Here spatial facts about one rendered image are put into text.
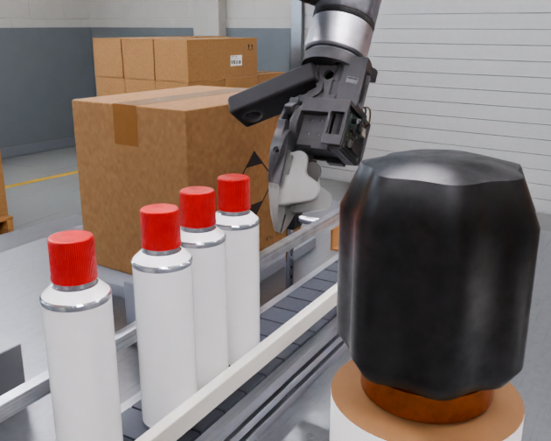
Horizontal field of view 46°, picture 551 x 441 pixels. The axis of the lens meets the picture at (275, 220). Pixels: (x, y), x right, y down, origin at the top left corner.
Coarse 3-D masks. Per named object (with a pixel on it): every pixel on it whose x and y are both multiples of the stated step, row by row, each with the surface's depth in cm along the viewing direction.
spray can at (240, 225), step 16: (224, 176) 66; (240, 176) 66; (224, 192) 65; (240, 192) 65; (224, 208) 65; (240, 208) 65; (224, 224) 65; (240, 224) 65; (256, 224) 66; (240, 240) 65; (256, 240) 66; (240, 256) 65; (256, 256) 67; (240, 272) 66; (256, 272) 67; (240, 288) 66; (256, 288) 68; (240, 304) 67; (256, 304) 68; (240, 320) 67; (256, 320) 69; (240, 336) 68; (256, 336) 69; (240, 352) 68
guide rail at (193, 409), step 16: (336, 288) 82; (320, 304) 77; (336, 304) 81; (304, 320) 74; (272, 336) 69; (288, 336) 71; (256, 352) 66; (272, 352) 68; (240, 368) 63; (256, 368) 65; (208, 384) 60; (224, 384) 60; (240, 384) 63; (192, 400) 57; (208, 400) 58; (176, 416) 55; (192, 416) 56; (160, 432) 53; (176, 432) 55
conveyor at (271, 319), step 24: (336, 264) 99; (312, 288) 90; (264, 312) 83; (288, 312) 83; (336, 312) 83; (264, 336) 77; (312, 336) 77; (216, 408) 62; (144, 432) 58; (192, 432) 58
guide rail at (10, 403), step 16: (320, 224) 92; (288, 240) 85; (304, 240) 89; (272, 256) 81; (128, 336) 60; (32, 384) 51; (48, 384) 52; (0, 400) 49; (16, 400) 49; (32, 400) 51; (0, 416) 48
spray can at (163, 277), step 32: (160, 224) 53; (160, 256) 54; (160, 288) 54; (192, 288) 56; (160, 320) 55; (192, 320) 57; (160, 352) 56; (192, 352) 57; (160, 384) 56; (192, 384) 58; (160, 416) 57
